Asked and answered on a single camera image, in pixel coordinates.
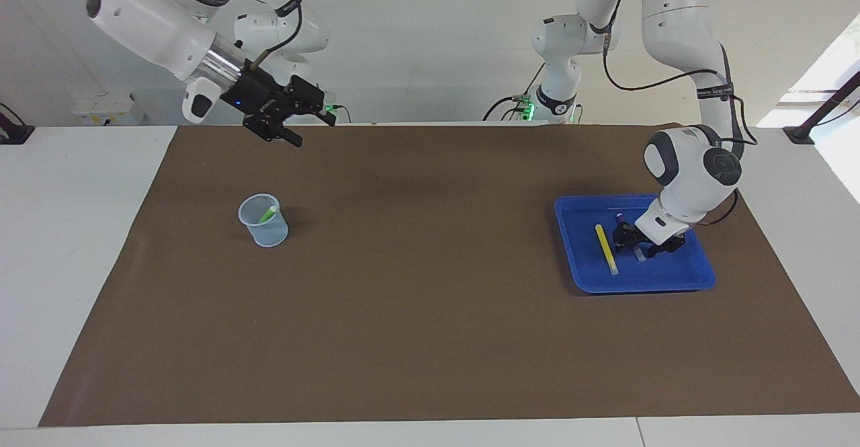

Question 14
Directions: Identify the translucent plastic cup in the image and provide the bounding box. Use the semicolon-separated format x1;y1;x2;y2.
238;194;290;247

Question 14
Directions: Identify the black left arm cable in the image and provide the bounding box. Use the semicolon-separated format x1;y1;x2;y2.
601;0;760;226

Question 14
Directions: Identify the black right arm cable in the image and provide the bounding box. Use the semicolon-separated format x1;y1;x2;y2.
252;0;303;68

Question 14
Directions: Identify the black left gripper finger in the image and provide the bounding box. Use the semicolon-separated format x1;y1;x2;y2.
645;235;687;259
611;222;636;254

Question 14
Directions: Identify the black stand with pole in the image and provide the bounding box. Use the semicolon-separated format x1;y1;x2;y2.
783;71;860;145

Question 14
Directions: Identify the brown table mat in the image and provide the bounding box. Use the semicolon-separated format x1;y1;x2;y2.
38;123;860;428

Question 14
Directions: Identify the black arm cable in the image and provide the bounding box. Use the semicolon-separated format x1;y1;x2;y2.
601;0;760;226
252;0;303;68

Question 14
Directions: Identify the white power box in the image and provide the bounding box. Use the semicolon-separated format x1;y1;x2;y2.
72;94;145;126

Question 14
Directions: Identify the yellow marker pen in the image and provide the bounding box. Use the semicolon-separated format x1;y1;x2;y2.
595;224;619;276

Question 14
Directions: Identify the blue plastic tray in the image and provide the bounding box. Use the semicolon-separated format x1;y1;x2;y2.
554;194;717;294

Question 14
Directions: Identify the black table clamp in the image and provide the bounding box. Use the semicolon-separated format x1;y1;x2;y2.
0;103;36;145

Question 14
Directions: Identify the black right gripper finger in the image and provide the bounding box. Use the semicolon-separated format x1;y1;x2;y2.
288;75;337;128
242;114;304;148

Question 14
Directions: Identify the purple marker pen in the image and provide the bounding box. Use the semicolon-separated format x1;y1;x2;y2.
616;212;646;263

